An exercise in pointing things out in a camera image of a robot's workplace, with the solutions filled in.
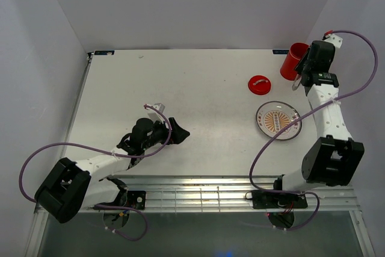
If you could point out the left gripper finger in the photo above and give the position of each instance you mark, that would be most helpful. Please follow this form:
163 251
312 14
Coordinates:
174 125
179 135

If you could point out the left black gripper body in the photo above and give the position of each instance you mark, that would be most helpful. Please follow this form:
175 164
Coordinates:
159 135

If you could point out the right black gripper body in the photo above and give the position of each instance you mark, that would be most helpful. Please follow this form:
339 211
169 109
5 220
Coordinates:
303 64

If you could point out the metal food tongs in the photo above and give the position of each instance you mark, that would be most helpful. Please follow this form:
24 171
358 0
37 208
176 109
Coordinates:
296 83

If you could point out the red cylindrical lunch container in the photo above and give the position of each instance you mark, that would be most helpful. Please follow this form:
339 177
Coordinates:
295 54

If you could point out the red container lid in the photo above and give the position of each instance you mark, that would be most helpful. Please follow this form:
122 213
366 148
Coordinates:
259 85

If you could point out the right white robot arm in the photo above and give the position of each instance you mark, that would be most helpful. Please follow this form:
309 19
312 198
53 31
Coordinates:
334 158

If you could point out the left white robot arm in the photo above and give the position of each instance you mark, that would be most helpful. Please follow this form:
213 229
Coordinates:
73 185

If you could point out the patterned round plate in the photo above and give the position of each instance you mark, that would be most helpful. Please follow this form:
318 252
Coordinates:
273 116

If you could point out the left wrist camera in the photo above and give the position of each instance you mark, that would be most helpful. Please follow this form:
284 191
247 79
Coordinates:
155 111

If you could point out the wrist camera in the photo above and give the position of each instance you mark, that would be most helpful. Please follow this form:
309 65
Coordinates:
332 38
155 111

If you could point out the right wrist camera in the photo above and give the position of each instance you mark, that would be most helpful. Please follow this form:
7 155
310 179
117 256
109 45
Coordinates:
332 38

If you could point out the aluminium table frame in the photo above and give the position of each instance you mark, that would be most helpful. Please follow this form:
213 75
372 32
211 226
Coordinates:
206 90

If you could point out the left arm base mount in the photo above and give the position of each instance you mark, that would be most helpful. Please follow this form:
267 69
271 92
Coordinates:
126 197

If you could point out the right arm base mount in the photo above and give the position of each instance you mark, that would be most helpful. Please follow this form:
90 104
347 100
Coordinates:
266 200

